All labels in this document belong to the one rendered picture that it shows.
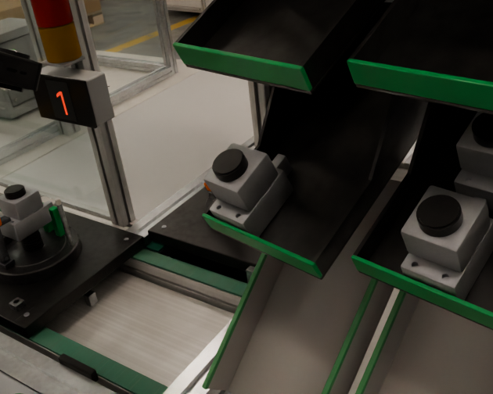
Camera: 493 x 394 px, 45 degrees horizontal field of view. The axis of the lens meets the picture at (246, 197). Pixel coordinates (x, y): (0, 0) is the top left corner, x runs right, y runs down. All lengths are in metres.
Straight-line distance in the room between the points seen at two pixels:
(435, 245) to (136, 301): 0.60
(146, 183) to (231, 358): 0.78
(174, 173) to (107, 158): 0.44
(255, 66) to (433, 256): 0.18
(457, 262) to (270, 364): 0.29
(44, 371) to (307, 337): 0.35
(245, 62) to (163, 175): 0.98
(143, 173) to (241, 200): 0.93
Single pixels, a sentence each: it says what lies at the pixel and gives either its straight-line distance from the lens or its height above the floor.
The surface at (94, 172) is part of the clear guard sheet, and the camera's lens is 1.05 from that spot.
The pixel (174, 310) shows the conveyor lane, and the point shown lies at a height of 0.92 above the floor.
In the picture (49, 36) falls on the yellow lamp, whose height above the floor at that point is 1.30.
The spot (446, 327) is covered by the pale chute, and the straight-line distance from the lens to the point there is 0.60.
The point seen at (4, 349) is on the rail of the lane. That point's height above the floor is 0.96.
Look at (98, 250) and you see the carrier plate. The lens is 0.98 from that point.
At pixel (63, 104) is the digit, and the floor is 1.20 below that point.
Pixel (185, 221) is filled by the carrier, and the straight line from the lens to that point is 1.00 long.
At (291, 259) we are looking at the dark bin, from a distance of 0.50.
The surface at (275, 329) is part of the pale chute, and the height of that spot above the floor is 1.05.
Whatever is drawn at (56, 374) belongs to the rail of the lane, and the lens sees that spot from 0.81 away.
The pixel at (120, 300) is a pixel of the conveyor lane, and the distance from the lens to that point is 0.96.
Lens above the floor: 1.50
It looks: 30 degrees down
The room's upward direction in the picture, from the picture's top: 7 degrees counter-clockwise
